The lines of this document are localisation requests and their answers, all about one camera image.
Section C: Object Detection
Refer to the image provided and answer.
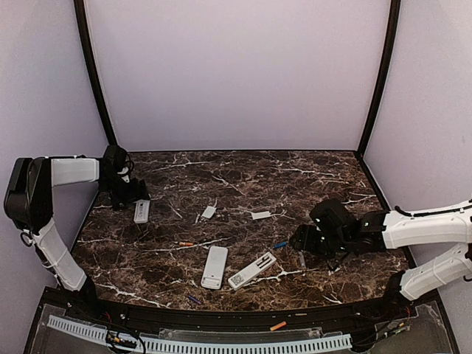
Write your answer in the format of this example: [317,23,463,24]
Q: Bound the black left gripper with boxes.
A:
[98,174,150,210]

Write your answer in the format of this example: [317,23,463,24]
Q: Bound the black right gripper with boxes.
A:
[290,223,351,259]

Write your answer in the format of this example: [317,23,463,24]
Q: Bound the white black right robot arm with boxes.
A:
[289,199,471,320]

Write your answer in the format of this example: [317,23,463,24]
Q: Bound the purple battery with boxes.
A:
[187,295,201,305]

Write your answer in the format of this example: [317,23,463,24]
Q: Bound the blue battery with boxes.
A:
[274,241,288,249]

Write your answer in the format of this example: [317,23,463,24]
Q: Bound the black front rail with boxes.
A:
[66,283,443,336]

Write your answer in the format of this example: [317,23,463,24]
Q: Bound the white remote control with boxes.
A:
[133,200,150,224]
[228,252,277,290]
[201,246,229,290]

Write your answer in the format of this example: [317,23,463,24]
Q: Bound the white battery cover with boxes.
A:
[251,211,271,220]
[201,206,216,219]

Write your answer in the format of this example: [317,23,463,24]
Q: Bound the clear handled screwdriver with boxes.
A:
[299,252,306,269]

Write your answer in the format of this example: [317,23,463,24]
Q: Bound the white slotted cable duct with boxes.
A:
[47,315,352,353]

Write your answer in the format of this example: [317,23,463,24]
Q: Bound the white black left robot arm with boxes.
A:
[4,145,150,292]

